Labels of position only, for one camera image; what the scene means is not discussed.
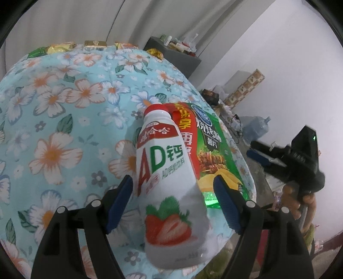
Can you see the yellow crinkled snack packet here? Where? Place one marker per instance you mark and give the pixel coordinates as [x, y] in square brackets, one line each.
[155, 53]

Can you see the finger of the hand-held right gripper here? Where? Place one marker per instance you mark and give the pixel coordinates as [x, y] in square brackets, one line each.
[268, 149]
[258, 157]

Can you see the grey cabinet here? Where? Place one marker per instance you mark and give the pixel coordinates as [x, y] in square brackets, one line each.
[185, 64]

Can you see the grey flat panel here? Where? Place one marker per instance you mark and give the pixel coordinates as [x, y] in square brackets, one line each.
[237, 80]

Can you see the patterned cardboard box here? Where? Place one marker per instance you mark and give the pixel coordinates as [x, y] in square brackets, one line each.
[245, 88]

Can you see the blue water jug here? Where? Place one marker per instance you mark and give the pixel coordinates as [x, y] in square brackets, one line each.
[256, 127]

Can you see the clutter of small items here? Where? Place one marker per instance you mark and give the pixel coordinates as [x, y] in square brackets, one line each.
[179, 45]

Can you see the floral blue tablecloth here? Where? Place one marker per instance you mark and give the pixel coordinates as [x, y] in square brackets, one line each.
[53, 107]

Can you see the orange snack packet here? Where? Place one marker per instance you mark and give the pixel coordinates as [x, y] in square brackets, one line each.
[126, 45]

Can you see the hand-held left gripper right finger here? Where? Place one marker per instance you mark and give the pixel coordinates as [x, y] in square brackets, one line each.
[225, 201]

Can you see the green snack packet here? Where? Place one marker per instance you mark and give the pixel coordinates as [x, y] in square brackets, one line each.
[37, 52]

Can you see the pile of plastic bags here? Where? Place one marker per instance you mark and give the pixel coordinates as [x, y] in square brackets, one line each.
[227, 107]

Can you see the gold snack packet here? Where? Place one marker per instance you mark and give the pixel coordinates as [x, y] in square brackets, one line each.
[95, 44]

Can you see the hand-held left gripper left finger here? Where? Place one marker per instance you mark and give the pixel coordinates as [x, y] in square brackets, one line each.
[120, 201]

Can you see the person's right hand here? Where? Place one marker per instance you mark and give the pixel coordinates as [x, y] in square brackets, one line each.
[290, 194]

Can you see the white strawberry drink bottle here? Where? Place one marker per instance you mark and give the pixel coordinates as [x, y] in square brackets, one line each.
[166, 166]

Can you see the black box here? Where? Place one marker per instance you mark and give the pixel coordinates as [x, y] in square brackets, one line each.
[210, 96]

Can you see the white curtain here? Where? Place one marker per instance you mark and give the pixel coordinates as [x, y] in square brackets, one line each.
[80, 21]

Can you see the green chips packet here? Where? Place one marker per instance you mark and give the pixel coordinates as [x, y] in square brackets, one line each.
[211, 150]

